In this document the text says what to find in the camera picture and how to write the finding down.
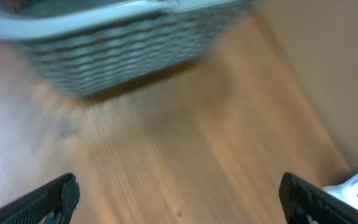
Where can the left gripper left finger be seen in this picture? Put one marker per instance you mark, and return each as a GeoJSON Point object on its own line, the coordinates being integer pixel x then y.
{"type": "Point", "coordinates": [54, 203]}

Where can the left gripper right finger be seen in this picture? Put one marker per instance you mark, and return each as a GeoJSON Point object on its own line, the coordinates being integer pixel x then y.
{"type": "Point", "coordinates": [303, 203]}

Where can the dark grey plastic shopping basket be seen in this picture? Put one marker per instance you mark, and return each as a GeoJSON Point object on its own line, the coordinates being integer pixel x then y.
{"type": "Point", "coordinates": [85, 47]}

